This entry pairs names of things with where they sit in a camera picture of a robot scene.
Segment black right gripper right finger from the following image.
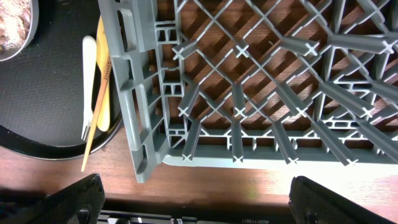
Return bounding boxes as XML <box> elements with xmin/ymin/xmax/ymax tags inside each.
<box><xmin>289</xmin><ymin>176</ymin><xmax>391</xmax><ymax>224</ymax></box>

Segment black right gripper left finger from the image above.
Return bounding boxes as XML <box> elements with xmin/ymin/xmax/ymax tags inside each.
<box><xmin>1</xmin><ymin>174</ymin><xmax>105</xmax><ymax>224</ymax></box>

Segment yellow plastic knife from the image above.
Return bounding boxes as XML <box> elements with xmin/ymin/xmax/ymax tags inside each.
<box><xmin>96</xmin><ymin>16</ymin><xmax>111</xmax><ymax>132</ymax></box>

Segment wooden chopstick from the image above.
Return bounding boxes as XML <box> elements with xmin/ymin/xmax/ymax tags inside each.
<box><xmin>81</xmin><ymin>57</ymin><xmax>112</xmax><ymax>172</ymax></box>

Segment white plastic fork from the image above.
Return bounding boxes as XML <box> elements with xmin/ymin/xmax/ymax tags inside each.
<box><xmin>81</xmin><ymin>35</ymin><xmax>96</xmax><ymax>141</ymax></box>

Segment grey plate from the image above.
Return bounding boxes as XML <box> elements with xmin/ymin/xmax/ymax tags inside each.
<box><xmin>1</xmin><ymin>0</ymin><xmax>39</xmax><ymax>62</ymax></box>

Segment rice and food scraps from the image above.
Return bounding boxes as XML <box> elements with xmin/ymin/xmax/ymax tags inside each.
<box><xmin>1</xmin><ymin>0</ymin><xmax>31</xmax><ymax>51</ymax></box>

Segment grey dishwasher rack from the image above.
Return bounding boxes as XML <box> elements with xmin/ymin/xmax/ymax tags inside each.
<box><xmin>98</xmin><ymin>0</ymin><xmax>397</xmax><ymax>183</ymax></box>

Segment round black tray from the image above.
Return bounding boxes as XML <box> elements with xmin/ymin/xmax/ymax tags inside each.
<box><xmin>0</xmin><ymin>0</ymin><xmax>124</xmax><ymax>161</ymax></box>

